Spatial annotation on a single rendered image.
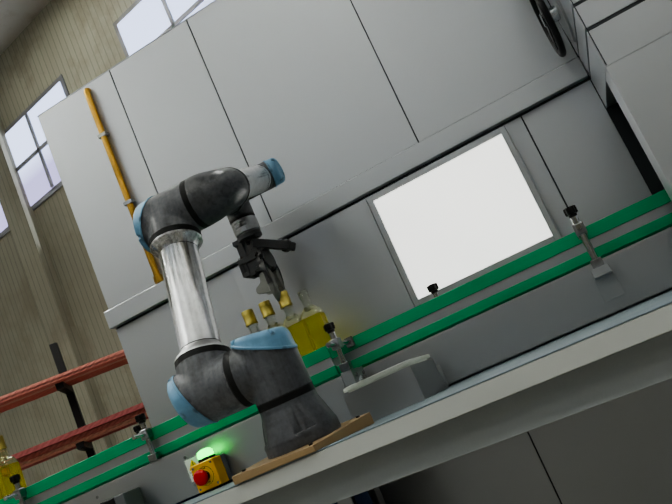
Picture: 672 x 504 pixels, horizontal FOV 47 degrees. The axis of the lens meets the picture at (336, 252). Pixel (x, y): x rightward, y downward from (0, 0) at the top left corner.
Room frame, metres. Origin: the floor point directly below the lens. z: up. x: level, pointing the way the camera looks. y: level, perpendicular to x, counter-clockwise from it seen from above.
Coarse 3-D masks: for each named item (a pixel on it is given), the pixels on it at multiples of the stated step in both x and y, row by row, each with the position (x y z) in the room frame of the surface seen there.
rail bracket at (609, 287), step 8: (568, 208) 1.71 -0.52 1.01; (576, 208) 1.72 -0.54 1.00; (568, 216) 1.73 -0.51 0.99; (576, 216) 1.72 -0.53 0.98; (576, 224) 1.71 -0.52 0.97; (576, 232) 1.71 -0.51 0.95; (584, 232) 1.71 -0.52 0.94; (584, 240) 1.72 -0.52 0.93; (592, 248) 1.72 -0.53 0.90; (592, 256) 1.72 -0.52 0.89; (592, 264) 1.72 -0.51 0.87; (600, 264) 1.71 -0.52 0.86; (608, 264) 1.70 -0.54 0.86; (592, 272) 1.71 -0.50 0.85; (600, 272) 1.71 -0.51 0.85; (608, 272) 1.70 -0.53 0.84; (600, 280) 1.81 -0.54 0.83; (608, 280) 1.80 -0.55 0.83; (616, 280) 1.80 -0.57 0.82; (600, 288) 1.81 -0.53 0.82; (608, 288) 1.81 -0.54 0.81; (616, 288) 1.80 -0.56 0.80; (608, 296) 1.81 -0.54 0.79; (616, 296) 1.80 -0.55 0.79
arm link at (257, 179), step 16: (272, 160) 1.94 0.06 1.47; (192, 176) 1.58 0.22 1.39; (208, 176) 1.58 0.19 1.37; (224, 176) 1.59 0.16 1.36; (240, 176) 1.63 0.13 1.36; (256, 176) 1.79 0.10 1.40; (272, 176) 1.94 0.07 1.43; (192, 192) 1.56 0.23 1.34; (208, 192) 1.56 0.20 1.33; (224, 192) 1.58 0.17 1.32; (240, 192) 1.62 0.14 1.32; (256, 192) 1.81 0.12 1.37; (208, 208) 1.57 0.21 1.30; (224, 208) 1.60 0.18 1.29; (208, 224) 1.61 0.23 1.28
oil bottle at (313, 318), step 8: (304, 312) 2.05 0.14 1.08; (312, 312) 2.04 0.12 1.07; (320, 312) 2.06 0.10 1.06; (304, 320) 2.05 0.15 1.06; (312, 320) 2.05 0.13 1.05; (320, 320) 2.04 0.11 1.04; (304, 328) 2.06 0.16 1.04; (312, 328) 2.05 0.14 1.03; (320, 328) 2.04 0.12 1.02; (312, 336) 2.05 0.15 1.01; (320, 336) 2.05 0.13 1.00; (328, 336) 2.05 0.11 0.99; (312, 344) 2.06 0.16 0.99; (320, 344) 2.05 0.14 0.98
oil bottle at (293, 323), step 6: (288, 318) 2.07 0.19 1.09; (294, 318) 2.06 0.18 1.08; (288, 324) 2.07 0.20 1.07; (294, 324) 2.06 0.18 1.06; (300, 324) 2.06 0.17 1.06; (294, 330) 2.06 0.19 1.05; (300, 330) 2.06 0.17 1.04; (294, 336) 2.07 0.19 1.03; (300, 336) 2.06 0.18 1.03; (306, 336) 2.06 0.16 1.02; (300, 342) 2.06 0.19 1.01; (306, 342) 2.06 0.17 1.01; (300, 348) 2.07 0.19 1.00; (306, 348) 2.06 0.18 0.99; (300, 354) 2.07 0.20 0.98
